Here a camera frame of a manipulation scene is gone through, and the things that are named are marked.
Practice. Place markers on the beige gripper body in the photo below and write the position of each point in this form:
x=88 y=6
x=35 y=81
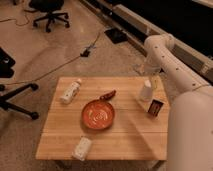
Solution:
x=154 y=81

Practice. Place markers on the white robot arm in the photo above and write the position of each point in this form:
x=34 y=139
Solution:
x=190 y=121

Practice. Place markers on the dark boxed eraser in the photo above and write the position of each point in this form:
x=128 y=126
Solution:
x=155 y=107

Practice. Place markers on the red chili pepper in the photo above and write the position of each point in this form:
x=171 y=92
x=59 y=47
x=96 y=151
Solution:
x=108 y=96

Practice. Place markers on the wooden low table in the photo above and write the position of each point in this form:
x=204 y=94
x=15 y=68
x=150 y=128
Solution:
x=134 y=135

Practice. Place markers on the orange patterned plate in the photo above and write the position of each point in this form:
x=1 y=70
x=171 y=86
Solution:
x=98 y=114

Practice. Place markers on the black power adapter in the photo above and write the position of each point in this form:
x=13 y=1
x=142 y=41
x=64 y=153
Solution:
x=85 y=53

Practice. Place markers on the white plastic bottle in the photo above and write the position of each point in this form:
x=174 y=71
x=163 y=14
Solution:
x=70 y=92

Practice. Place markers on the white rectangular box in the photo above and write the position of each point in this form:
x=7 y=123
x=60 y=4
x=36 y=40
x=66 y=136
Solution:
x=82 y=148

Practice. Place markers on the black office chair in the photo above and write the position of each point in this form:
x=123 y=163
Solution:
x=49 y=7

